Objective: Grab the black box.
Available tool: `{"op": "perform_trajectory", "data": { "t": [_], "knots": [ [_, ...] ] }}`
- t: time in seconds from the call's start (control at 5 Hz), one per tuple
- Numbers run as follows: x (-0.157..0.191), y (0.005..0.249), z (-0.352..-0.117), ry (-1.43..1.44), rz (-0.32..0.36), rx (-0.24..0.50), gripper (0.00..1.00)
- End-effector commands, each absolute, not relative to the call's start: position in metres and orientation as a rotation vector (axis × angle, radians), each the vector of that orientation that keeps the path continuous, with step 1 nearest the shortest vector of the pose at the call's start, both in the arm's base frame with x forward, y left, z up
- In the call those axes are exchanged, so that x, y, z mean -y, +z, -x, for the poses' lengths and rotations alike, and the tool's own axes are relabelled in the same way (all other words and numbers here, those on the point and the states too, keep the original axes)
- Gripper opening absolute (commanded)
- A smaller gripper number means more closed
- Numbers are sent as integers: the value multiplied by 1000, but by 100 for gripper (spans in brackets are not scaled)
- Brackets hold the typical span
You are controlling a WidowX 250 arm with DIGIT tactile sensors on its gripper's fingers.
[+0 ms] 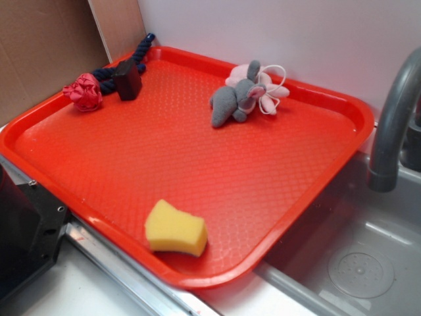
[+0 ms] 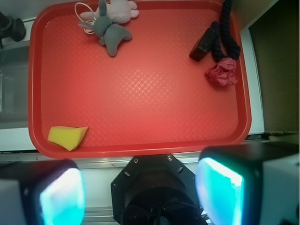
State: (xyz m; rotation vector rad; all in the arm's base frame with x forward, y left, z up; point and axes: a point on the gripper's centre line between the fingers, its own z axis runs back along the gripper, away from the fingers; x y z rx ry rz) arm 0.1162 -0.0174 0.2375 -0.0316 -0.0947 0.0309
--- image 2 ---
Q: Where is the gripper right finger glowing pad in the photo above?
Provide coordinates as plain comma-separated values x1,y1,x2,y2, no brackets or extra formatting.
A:
195,143,300,225

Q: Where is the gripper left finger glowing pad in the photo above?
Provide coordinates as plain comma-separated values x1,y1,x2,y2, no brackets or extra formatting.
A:
0,159,86,225

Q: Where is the black box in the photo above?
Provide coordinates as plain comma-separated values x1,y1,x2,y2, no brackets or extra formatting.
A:
189,21,219,61

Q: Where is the yellow sponge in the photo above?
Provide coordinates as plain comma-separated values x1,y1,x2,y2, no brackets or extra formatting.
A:
48,126,89,151

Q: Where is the crumpled red cloth ball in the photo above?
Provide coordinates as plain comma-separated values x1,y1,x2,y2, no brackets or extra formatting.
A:
205,58,238,86

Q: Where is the red plastic tray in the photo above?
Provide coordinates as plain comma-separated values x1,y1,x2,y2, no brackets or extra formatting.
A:
29,0,251,158

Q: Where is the grey plastic sink basin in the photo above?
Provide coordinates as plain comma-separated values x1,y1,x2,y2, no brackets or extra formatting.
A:
0,45,29,129

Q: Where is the grey faucet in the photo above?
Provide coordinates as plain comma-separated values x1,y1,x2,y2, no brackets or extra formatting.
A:
0,12,27,49

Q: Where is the grey plush elephant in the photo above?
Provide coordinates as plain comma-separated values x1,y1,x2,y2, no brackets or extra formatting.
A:
78,0,132,57

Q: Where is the pink plush toy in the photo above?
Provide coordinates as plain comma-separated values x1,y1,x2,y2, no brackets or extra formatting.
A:
79,0,139,24

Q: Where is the dark blue rope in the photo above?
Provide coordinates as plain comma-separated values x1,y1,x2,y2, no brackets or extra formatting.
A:
210,0,241,63

